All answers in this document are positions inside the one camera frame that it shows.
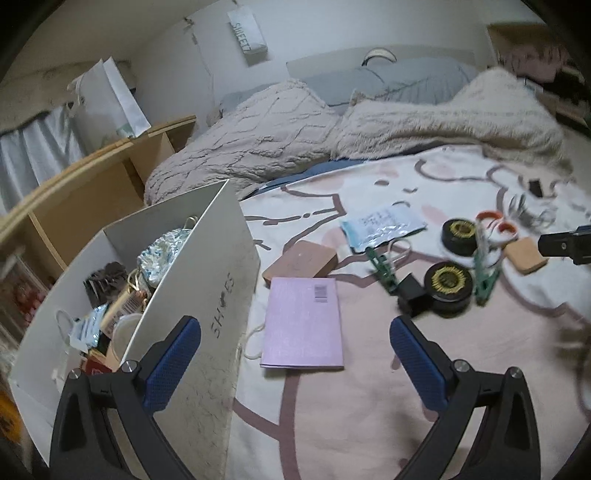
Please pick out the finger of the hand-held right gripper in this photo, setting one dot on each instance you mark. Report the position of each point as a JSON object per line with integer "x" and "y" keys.
{"x": 563, "y": 242}

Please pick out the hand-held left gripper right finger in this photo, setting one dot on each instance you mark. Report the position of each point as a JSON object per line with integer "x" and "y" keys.
{"x": 418, "y": 364}

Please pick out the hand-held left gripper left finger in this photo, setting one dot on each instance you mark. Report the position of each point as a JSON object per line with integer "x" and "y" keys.
{"x": 173, "y": 364}

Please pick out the black round gold-emblem tin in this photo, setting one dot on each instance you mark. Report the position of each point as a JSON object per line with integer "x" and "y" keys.
{"x": 459, "y": 237}
{"x": 448, "y": 284}

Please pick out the white cardboard box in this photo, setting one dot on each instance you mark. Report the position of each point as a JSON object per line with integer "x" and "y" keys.
{"x": 203, "y": 258}

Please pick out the purple booklet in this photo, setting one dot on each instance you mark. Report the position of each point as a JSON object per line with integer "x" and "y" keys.
{"x": 300, "y": 327}

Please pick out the tan square pad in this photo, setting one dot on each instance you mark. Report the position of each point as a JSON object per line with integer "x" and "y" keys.
{"x": 526, "y": 256}

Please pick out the white plastic cup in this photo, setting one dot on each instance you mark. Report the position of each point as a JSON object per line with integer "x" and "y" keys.
{"x": 123, "y": 339}

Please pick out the small black clip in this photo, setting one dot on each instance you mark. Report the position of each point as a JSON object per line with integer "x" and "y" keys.
{"x": 535, "y": 188}

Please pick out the small black box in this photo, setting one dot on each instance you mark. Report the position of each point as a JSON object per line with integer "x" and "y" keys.
{"x": 413, "y": 297}

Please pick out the green plastic clip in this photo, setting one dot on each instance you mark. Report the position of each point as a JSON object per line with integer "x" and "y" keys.
{"x": 485, "y": 284}
{"x": 381, "y": 267}

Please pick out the large white blue sachet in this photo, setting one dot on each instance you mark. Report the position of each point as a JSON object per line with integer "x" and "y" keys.
{"x": 87, "y": 330}

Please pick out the brown hair claw clip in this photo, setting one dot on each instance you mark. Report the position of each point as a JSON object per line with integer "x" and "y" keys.
{"x": 104, "y": 279}

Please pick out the silver blue patterned pouch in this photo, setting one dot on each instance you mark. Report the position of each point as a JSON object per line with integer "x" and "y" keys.
{"x": 161, "y": 254}

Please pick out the blue white foil sachet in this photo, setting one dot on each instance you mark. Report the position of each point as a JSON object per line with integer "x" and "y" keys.
{"x": 383, "y": 226}

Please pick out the brown leather block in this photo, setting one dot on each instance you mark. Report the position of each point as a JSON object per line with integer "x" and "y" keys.
{"x": 300, "y": 261}

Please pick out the cream fluffy blanket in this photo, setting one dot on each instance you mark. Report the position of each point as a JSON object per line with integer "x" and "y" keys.
{"x": 461, "y": 120}

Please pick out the pile of clothes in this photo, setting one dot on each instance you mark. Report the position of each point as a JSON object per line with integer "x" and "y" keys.
{"x": 535, "y": 60}

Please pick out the wooden shelf unit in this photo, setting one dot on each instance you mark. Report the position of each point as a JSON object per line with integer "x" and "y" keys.
{"x": 83, "y": 198}

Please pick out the wooden cabinet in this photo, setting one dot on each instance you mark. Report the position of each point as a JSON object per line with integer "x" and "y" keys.
{"x": 508, "y": 32}

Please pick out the blue bedsheet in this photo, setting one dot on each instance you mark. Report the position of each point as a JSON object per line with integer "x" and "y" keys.
{"x": 295, "y": 177}

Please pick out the grey pillow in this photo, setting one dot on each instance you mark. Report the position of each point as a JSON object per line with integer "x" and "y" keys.
{"x": 406, "y": 78}

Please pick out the white curtain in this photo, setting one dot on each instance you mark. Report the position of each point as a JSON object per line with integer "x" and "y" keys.
{"x": 32, "y": 152}

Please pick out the white round hoop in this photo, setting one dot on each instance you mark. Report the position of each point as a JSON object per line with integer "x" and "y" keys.
{"x": 378, "y": 50}

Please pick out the white paper bag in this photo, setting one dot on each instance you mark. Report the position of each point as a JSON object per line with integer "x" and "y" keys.
{"x": 108, "y": 101}

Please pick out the hanging white lettered bag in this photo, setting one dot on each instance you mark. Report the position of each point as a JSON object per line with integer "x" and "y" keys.
{"x": 247, "y": 39}

